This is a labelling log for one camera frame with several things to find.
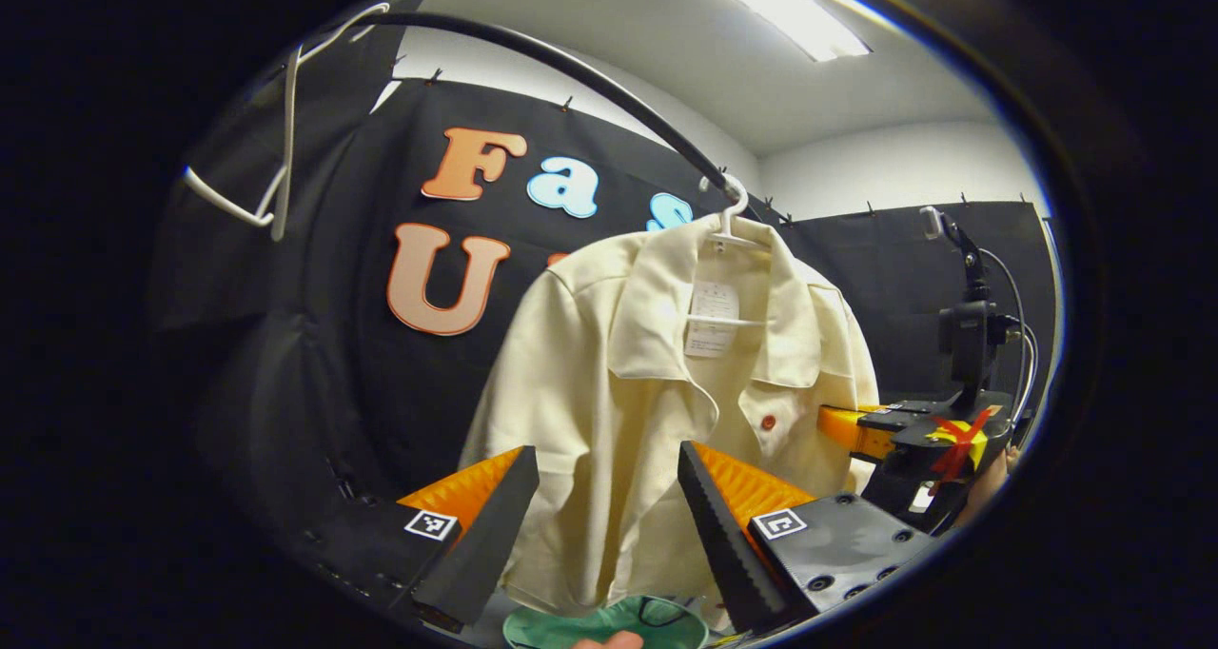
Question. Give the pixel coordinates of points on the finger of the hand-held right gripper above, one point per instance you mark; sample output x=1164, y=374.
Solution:
x=842, y=427

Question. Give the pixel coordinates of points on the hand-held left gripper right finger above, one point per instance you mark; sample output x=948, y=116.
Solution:
x=723, y=544

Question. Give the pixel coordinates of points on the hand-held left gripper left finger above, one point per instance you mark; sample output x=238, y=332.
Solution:
x=485, y=544

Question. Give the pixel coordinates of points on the green laundry hamper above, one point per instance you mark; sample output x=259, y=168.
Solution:
x=542, y=625

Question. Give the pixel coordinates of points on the cream button-up shirt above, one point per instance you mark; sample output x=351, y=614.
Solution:
x=590, y=392

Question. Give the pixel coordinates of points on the white hanger with crossbar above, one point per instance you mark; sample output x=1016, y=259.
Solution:
x=725, y=235

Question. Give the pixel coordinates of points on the white plastic hanger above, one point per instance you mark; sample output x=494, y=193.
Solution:
x=287, y=135

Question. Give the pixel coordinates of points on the black backdrop cloth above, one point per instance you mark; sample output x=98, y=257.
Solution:
x=362, y=392

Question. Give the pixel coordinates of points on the ceiling light panel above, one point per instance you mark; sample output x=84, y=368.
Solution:
x=780, y=7

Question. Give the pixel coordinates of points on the black clothes rail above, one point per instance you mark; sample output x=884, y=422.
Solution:
x=571, y=65

